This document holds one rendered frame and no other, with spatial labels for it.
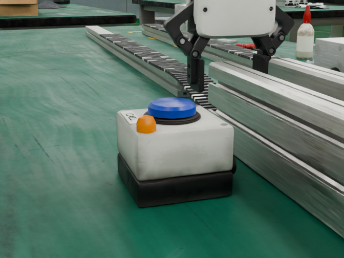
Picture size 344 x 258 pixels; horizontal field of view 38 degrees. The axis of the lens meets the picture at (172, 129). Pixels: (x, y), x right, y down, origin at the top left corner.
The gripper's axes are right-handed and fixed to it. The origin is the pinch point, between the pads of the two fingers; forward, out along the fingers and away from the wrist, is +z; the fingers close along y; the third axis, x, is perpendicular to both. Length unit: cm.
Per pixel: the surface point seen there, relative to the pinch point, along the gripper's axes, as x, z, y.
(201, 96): -6.2, 3.5, 1.1
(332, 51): 0.6, -2.9, -14.1
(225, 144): 21.6, 0.8, 9.7
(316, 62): -2.8, -0.9, -14.1
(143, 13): -450, 20, -103
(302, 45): -43, 2, -37
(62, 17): -206, 6, 1
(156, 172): 21.6, 2.5, 15.4
